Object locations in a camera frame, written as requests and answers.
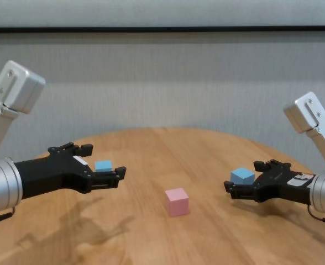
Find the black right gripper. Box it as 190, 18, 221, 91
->
223, 159, 316, 206

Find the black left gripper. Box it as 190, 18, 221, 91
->
13, 141, 128, 200

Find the blue cube block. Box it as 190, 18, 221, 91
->
94, 160, 114, 173
230, 166, 256, 186

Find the pink cube block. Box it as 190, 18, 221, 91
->
164, 188, 191, 218

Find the right arm cable with plug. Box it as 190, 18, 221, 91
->
307, 205, 325, 227

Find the arm cable with plug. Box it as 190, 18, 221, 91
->
307, 205, 325, 227
0, 206, 17, 228

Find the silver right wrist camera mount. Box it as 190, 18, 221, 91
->
283, 91, 325, 172

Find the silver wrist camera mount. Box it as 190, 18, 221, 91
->
0, 60, 46, 161
283, 91, 325, 172

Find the left arm cable with plug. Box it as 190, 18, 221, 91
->
0, 206, 17, 228

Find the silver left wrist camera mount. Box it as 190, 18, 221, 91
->
0, 60, 46, 161

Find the black wall rail strip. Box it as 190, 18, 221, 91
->
0, 25, 325, 35

